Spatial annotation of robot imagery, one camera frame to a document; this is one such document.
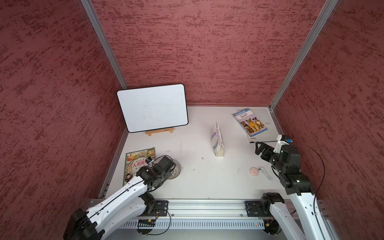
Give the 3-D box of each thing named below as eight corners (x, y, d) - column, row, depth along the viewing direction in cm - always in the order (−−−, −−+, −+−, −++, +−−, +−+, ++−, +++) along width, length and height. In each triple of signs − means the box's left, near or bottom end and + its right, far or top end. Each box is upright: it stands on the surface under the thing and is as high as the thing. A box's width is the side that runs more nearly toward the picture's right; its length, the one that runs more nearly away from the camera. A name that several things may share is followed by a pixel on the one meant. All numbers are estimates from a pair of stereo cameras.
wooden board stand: (146, 136, 102) (145, 133, 99) (146, 134, 104) (145, 131, 101) (173, 133, 104) (173, 129, 101) (173, 130, 106) (172, 127, 103)
